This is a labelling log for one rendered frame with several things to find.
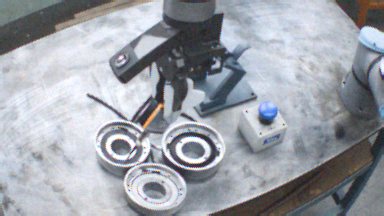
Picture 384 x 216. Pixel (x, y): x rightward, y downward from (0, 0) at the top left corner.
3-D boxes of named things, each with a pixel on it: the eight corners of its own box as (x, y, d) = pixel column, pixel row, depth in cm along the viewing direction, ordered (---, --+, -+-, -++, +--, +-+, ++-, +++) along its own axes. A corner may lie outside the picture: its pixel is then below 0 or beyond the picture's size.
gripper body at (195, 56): (222, 77, 88) (232, 18, 79) (168, 93, 84) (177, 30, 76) (196, 45, 92) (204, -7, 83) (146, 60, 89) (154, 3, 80)
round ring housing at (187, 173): (224, 142, 107) (227, 126, 104) (218, 186, 100) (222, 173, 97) (164, 133, 107) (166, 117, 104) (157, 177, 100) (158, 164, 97)
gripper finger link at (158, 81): (187, 100, 97) (197, 62, 89) (154, 111, 94) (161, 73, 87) (178, 86, 98) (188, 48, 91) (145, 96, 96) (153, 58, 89)
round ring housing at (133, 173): (182, 223, 93) (184, 213, 90) (123, 213, 93) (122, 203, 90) (186, 181, 100) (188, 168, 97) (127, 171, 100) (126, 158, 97)
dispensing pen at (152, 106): (112, 154, 97) (166, 78, 90) (129, 157, 100) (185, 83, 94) (118, 163, 95) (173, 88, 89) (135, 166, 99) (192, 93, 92)
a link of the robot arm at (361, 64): (374, 58, 119) (383, 23, 109) (390, 93, 110) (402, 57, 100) (346, 54, 117) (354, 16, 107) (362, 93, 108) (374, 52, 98)
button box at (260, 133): (254, 153, 106) (259, 136, 102) (237, 126, 110) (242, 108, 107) (286, 140, 109) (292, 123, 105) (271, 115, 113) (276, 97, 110)
